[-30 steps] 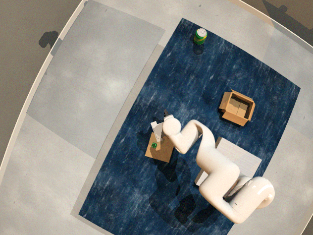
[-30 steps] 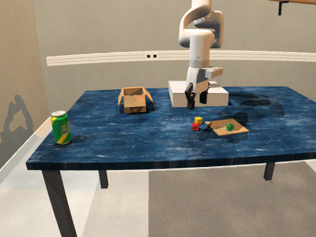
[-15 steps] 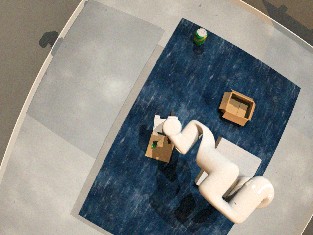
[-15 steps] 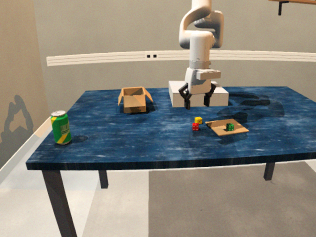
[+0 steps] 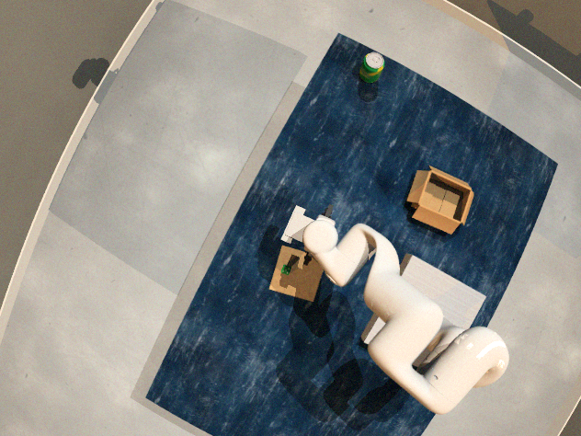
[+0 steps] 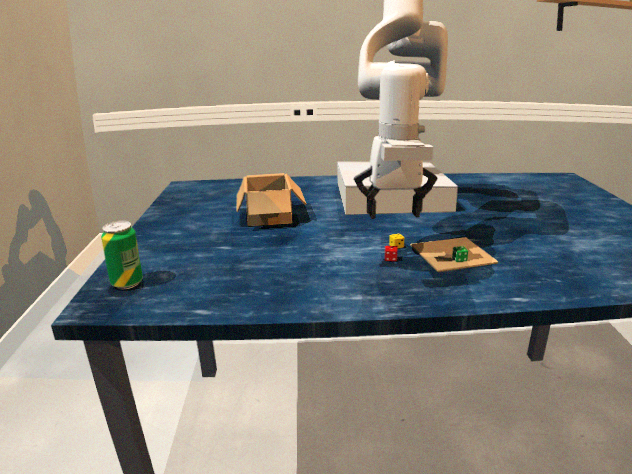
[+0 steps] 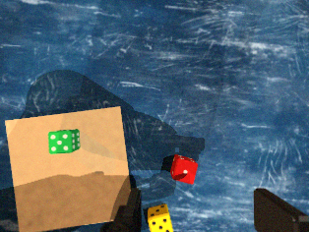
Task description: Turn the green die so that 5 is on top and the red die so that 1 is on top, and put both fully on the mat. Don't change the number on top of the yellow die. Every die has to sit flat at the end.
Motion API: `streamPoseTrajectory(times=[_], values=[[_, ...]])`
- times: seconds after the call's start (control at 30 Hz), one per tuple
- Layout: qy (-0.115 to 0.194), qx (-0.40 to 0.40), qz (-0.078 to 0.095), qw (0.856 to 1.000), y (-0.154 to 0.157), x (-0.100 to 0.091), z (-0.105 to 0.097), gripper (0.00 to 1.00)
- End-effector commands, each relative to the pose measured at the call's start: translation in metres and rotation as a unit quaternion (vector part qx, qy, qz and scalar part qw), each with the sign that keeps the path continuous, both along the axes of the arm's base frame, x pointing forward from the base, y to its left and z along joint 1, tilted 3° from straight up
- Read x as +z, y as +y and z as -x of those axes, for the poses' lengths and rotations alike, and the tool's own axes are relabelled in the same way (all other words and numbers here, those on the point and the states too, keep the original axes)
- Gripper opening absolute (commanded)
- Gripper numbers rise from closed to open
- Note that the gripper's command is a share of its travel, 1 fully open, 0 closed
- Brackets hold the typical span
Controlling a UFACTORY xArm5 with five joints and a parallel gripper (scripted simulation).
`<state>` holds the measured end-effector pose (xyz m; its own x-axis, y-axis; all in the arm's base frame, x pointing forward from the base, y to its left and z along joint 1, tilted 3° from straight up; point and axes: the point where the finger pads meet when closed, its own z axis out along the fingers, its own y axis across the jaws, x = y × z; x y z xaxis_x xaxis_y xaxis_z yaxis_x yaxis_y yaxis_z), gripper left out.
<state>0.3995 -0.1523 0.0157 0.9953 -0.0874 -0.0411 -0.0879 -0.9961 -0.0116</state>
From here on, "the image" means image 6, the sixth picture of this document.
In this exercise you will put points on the yellow die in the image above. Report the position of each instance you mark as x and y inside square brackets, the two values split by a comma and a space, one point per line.
[396, 240]

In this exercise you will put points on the red die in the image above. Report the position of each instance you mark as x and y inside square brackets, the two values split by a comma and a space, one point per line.
[390, 253]

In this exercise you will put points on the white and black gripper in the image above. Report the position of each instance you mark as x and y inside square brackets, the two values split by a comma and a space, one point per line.
[393, 175]

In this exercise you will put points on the green drink can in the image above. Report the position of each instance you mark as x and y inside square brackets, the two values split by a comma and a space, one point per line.
[121, 255]

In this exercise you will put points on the tan square mat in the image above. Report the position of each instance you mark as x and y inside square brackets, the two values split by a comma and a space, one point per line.
[439, 254]

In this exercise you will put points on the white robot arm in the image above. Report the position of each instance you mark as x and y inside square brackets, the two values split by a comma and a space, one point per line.
[399, 88]

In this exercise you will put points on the green die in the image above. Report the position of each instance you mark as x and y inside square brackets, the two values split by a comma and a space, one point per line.
[460, 254]

